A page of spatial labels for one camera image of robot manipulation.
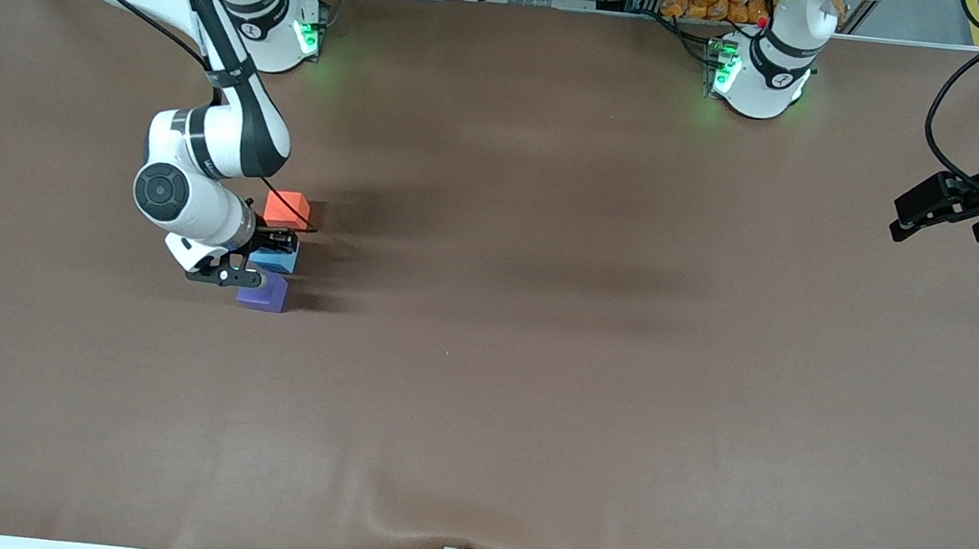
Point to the blue foam block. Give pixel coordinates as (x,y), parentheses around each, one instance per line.
(277,263)

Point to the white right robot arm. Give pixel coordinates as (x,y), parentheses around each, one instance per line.
(212,145)

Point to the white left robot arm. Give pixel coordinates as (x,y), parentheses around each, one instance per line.
(770,68)

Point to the brown table mat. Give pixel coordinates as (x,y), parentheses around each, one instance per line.
(476,400)

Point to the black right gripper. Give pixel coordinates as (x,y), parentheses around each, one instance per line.
(272,242)

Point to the orange foam block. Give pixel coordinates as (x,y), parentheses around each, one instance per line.
(277,216)

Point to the purple foam block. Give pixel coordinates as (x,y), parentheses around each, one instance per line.
(266,296)

